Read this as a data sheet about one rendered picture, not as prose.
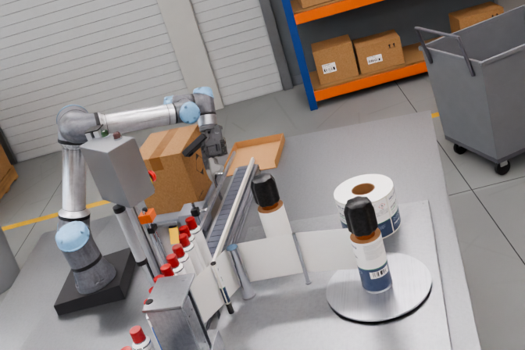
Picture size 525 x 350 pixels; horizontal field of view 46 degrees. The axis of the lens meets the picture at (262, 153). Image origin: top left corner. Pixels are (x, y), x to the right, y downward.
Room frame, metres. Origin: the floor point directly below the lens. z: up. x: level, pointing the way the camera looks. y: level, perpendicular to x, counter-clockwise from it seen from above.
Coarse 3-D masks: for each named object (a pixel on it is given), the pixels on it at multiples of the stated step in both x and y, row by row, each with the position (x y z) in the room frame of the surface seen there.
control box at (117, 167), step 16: (96, 144) 1.75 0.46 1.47; (112, 144) 1.70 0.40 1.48; (128, 144) 1.69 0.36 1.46; (96, 160) 1.72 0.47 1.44; (112, 160) 1.65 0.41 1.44; (128, 160) 1.68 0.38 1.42; (96, 176) 1.75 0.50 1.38; (112, 176) 1.67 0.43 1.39; (128, 176) 1.67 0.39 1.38; (144, 176) 1.70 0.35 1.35; (112, 192) 1.70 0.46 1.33; (128, 192) 1.66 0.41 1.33; (144, 192) 1.68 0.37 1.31
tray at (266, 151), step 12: (240, 144) 2.95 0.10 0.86; (252, 144) 2.93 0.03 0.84; (264, 144) 2.91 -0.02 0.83; (276, 144) 2.86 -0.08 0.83; (228, 156) 2.80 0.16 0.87; (240, 156) 2.85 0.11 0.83; (252, 156) 2.80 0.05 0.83; (264, 156) 2.76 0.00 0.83; (276, 156) 2.64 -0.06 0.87; (264, 168) 2.63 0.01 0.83
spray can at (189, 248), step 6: (180, 234) 1.78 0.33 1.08; (186, 234) 1.77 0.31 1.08; (180, 240) 1.76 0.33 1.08; (186, 240) 1.76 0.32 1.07; (186, 246) 1.76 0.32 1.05; (192, 246) 1.76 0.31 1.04; (186, 252) 1.75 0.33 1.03; (192, 252) 1.75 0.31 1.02; (192, 258) 1.75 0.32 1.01; (198, 258) 1.77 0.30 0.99; (192, 264) 1.75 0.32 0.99; (198, 264) 1.76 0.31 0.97; (198, 270) 1.75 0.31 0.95
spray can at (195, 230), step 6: (192, 216) 1.88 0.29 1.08; (186, 222) 1.86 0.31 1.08; (192, 222) 1.86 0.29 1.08; (192, 228) 1.85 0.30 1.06; (198, 228) 1.86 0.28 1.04; (198, 234) 1.85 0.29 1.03; (198, 240) 1.85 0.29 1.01; (204, 240) 1.86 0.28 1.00; (198, 246) 1.84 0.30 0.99; (204, 246) 1.85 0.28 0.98; (204, 252) 1.85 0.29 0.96; (204, 258) 1.85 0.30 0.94; (210, 258) 1.86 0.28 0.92
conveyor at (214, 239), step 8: (240, 168) 2.61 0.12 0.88; (240, 176) 2.52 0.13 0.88; (232, 184) 2.46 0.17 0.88; (240, 184) 2.44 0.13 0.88; (232, 192) 2.39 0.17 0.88; (232, 200) 2.32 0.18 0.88; (224, 208) 2.27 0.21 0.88; (224, 216) 2.20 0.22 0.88; (216, 224) 2.15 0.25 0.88; (224, 224) 2.13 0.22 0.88; (232, 224) 2.12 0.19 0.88; (216, 232) 2.09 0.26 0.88; (216, 240) 2.04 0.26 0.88; (224, 248) 1.96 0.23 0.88
